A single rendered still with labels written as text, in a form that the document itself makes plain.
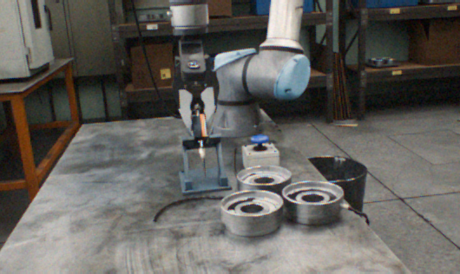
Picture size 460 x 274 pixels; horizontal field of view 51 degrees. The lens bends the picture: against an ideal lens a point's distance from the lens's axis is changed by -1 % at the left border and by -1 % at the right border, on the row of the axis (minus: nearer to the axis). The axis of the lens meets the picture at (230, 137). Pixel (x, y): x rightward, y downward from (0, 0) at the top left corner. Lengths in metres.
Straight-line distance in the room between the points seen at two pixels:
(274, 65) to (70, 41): 3.53
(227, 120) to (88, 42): 3.37
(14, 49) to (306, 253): 2.45
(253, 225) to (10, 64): 2.37
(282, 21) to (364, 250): 0.70
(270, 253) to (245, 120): 0.65
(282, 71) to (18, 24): 1.98
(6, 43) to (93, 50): 1.73
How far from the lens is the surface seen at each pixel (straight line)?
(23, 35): 2.97
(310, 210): 0.81
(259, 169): 0.99
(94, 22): 4.60
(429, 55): 4.95
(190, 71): 0.91
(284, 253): 0.75
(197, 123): 1.01
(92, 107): 4.94
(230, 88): 1.33
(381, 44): 5.29
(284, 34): 1.28
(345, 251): 0.76
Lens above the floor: 1.17
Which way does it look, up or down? 16 degrees down
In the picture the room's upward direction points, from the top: 3 degrees counter-clockwise
